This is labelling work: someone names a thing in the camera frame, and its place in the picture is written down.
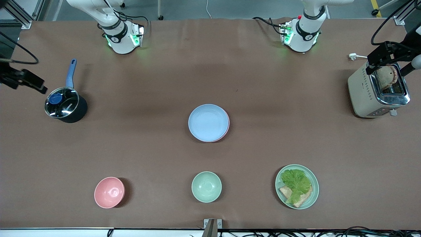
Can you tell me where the green plate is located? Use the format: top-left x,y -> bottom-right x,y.
275,164 -> 319,210

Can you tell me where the brown bread slice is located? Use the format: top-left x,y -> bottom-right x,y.
279,185 -> 313,208

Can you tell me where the small green bowl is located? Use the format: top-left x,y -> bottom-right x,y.
191,171 -> 222,203

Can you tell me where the black cable bundle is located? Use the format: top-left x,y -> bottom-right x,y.
189,226 -> 421,237

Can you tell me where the pink shallow bowl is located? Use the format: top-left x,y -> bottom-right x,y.
210,114 -> 230,143

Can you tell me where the green lettuce leaf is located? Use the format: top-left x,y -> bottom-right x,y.
280,169 -> 312,204

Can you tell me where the beige and chrome toaster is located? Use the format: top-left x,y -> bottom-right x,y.
348,58 -> 410,118

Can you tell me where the black arm base cable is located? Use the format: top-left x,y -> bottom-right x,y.
253,16 -> 284,35
118,12 -> 150,33

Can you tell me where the toast in toaster slot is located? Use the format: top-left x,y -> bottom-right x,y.
376,66 -> 399,91

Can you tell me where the small deep pink bowl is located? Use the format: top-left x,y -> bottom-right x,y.
94,177 -> 125,209

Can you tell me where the dark saucepan with blue handle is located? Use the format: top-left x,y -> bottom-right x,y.
44,59 -> 88,123

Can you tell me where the aluminium frame post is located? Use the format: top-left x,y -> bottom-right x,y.
0,0 -> 53,29
394,0 -> 421,26

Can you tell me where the metal frame bracket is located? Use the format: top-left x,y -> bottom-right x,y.
203,219 -> 223,237

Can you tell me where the glass lid with blue knob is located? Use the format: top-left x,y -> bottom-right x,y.
45,87 -> 80,118

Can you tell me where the light blue shallow bowl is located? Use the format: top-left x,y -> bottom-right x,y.
188,104 -> 230,143

